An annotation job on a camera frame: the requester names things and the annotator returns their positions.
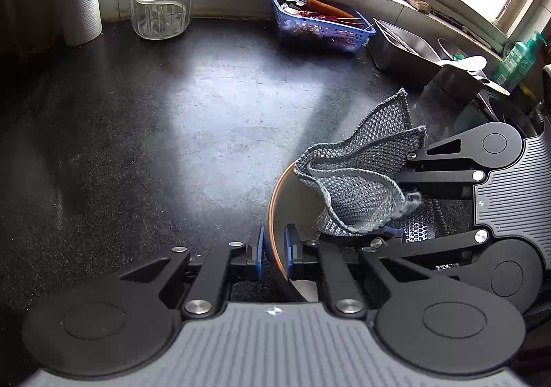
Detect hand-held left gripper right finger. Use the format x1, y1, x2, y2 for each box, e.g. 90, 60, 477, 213
284, 223, 435, 319

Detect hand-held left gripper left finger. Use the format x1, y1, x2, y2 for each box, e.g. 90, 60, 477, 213
118, 225, 266, 319

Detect green soap pump bottle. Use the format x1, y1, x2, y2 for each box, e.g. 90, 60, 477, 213
492, 30, 549, 91

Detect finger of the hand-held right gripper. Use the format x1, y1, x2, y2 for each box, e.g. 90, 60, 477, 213
361, 225, 492, 272
398, 129, 490, 201

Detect red dried chillies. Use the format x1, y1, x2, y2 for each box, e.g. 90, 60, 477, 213
297, 10, 360, 27

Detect ceramic bowl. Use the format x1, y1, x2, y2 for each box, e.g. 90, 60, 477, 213
267, 159, 343, 304

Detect steel sink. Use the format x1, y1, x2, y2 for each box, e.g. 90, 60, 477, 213
471, 88, 541, 139

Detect glass jar with lid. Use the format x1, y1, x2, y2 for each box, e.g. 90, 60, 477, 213
126, 0, 200, 41

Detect orange carrot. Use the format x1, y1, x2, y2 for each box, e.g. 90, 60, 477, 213
305, 0, 355, 19

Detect blue plastic basket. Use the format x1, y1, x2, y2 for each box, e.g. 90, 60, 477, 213
271, 0, 374, 54

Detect grey mesh dishcloth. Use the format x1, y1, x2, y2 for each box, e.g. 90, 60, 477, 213
294, 88, 428, 237

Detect steel rectangular container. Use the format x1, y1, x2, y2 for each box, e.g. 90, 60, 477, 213
367, 18, 445, 85

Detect white rice spoon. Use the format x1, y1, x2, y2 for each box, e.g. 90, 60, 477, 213
438, 55, 488, 72

